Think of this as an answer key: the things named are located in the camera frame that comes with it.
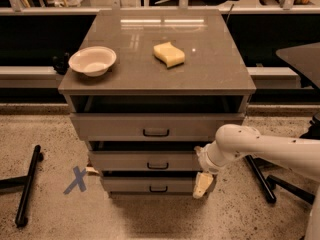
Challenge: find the grey top drawer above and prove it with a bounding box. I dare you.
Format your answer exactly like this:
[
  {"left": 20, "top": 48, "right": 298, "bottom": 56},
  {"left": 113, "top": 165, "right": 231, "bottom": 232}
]
[{"left": 70, "top": 113, "right": 245, "bottom": 142}]

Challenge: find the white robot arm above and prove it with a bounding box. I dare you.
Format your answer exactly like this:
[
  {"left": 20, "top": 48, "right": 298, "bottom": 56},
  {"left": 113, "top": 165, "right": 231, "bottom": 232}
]
[{"left": 193, "top": 124, "right": 320, "bottom": 240}]

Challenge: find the dark round table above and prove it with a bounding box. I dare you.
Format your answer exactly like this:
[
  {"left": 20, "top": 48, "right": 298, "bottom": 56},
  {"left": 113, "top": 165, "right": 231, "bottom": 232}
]
[{"left": 276, "top": 43, "right": 320, "bottom": 89}]

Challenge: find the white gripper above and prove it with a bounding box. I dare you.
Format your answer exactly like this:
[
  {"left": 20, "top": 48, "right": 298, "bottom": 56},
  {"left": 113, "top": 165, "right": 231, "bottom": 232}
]
[{"left": 193, "top": 142, "right": 223, "bottom": 199}]

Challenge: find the white bowl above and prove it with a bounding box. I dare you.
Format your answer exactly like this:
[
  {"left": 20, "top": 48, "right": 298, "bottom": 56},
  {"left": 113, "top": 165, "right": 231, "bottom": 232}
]
[{"left": 69, "top": 46, "right": 117, "bottom": 77}]

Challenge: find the blue tape cross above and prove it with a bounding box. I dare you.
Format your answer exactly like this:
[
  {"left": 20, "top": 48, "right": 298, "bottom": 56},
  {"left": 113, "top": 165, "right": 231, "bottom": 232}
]
[{"left": 64, "top": 166, "right": 86, "bottom": 195}]

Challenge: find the grey drawer cabinet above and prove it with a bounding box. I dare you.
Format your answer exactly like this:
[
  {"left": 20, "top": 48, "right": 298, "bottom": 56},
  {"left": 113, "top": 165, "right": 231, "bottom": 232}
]
[{"left": 58, "top": 9, "right": 257, "bottom": 199}]

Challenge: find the grey drawer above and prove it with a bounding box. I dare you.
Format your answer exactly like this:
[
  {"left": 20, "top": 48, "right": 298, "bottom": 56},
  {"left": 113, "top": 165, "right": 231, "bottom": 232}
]
[
  {"left": 88, "top": 151, "right": 200, "bottom": 171},
  {"left": 101, "top": 177, "right": 196, "bottom": 194},
  {"left": 70, "top": 113, "right": 245, "bottom": 142}
]

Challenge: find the grey bottom drawer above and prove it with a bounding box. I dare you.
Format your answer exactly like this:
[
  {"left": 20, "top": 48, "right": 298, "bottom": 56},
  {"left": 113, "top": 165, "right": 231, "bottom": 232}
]
[{"left": 101, "top": 177, "right": 196, "bottom": 194}]

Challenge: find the black stand legs right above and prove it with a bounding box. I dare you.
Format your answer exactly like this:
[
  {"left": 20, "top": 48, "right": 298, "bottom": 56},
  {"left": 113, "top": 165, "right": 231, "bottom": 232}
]
[{"left": 245, "top": 112, "right": 320, "bottom": 204}]

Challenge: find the yellow sponge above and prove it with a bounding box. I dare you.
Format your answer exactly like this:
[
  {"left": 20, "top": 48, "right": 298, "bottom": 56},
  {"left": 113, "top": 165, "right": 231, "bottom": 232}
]
[{"left": 153, "top": 42, "right": 185, "bottom": 68}]

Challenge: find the black clamp object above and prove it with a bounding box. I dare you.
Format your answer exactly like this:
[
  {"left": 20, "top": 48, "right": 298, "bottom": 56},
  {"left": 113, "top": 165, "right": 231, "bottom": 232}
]
[{"left": 52, "top": 53, "right": 70, "bottom": 75}]

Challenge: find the black stand leg left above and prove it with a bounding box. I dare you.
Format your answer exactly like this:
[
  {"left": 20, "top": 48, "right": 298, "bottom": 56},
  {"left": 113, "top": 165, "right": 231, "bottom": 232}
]
[{"left": 0, "top": 145, "right": 43, "bottom": 228}]

